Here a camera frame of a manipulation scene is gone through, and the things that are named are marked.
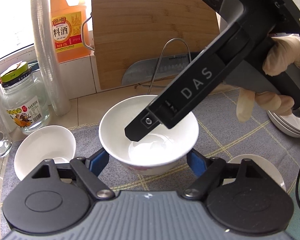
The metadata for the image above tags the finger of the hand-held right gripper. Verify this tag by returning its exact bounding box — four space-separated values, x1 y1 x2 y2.
124 110 171 143

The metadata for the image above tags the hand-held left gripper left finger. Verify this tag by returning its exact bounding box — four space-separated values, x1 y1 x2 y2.
22 148 115 202

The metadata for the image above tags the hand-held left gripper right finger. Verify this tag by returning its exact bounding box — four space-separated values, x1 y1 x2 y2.
181 149 263 201

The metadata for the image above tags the white ceramic bowl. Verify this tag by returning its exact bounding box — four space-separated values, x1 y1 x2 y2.
99 95 199 175
14 125 77 182

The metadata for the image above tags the white dinner plate fruit motif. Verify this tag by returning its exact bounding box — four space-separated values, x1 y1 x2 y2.
227 154 287 193

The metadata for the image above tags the white plate with stained centre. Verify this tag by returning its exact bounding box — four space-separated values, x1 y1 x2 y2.
267 110 300 130

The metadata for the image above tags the person's right hand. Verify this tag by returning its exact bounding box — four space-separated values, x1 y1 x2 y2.
236 33 300 123

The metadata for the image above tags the grey checkered dish mat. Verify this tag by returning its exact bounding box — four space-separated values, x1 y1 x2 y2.
1 87 300 230

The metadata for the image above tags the bamboo cutting board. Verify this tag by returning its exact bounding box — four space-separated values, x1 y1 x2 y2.
81 0 220 90

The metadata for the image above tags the glass jar with green lid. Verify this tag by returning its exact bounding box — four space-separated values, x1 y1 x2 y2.
0 61 50 133

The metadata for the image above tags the stack of clear plastic cups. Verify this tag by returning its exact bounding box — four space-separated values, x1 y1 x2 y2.
30 0 70 116

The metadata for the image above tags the orange cooking wine bottle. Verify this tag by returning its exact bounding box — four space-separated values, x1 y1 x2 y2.
50 0 88 64

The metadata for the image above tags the metal wire rack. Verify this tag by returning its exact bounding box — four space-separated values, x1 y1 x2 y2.
135 38 193 94

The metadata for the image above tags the black-handled kitchen knife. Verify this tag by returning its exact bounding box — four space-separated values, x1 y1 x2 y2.
121 52 205 85

